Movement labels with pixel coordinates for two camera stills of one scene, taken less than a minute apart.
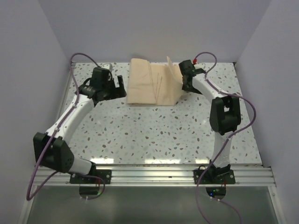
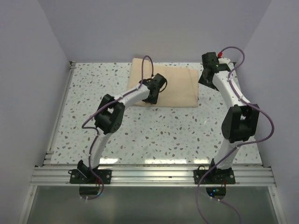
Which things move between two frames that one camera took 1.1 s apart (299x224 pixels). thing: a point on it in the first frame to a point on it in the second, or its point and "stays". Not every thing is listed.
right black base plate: x=214 y=177 stays
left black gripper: x=120 y=92 to x=152 y=101
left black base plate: x=95 y=177 stays
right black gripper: x=191 y=89 to x=204 y=82
